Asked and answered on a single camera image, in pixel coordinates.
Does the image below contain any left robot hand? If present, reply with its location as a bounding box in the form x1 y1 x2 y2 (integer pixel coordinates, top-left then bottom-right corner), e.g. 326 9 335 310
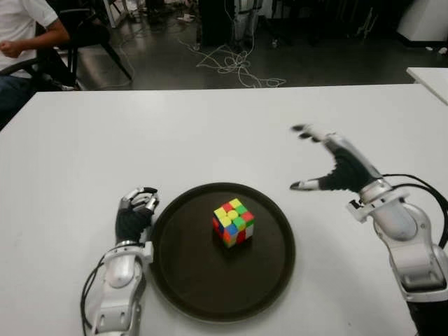
115 187 160 246

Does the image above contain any multicoloured Rubik's cube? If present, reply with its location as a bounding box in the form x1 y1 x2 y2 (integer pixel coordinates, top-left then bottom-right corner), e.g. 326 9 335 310
212 198 256 249

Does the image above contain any black chair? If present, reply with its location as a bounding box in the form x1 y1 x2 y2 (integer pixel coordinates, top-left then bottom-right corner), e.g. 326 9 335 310
0 0 136 90

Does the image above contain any black cabinet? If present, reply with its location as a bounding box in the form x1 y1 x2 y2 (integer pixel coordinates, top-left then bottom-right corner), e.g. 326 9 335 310
197 0 242 48

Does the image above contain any dark brown round plate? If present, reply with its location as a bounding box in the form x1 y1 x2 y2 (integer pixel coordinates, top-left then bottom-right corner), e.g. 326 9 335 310
152 181 297 322

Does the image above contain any seated person white shirt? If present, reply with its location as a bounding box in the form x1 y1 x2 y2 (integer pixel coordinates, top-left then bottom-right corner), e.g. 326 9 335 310
0 0 73 120

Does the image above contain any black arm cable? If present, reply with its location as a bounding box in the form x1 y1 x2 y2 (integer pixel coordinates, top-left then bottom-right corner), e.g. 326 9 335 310
80 257 109 336
381 173 448 249

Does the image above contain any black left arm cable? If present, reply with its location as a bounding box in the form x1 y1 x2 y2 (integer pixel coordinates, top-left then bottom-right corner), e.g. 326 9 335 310
80 257 109 336

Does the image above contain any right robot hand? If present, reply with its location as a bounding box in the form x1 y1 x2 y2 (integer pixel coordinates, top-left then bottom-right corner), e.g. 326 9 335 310
289 122 384 195

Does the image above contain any tangled white floor cable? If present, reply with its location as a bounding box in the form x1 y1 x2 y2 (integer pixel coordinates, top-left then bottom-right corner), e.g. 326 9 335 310
178 0 288 88

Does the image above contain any white metal frame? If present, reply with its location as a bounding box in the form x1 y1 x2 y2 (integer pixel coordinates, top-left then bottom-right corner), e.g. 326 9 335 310
103 0 132 28

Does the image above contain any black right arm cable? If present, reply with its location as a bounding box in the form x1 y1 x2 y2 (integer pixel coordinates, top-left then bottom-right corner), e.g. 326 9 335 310
381 173 448 249

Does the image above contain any white neighbouring table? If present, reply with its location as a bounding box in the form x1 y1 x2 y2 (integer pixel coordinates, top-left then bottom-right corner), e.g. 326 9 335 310
405 66 448 106

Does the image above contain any white pedestal cabinet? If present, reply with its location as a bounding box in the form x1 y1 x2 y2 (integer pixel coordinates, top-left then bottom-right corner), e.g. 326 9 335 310
397 0 448 46

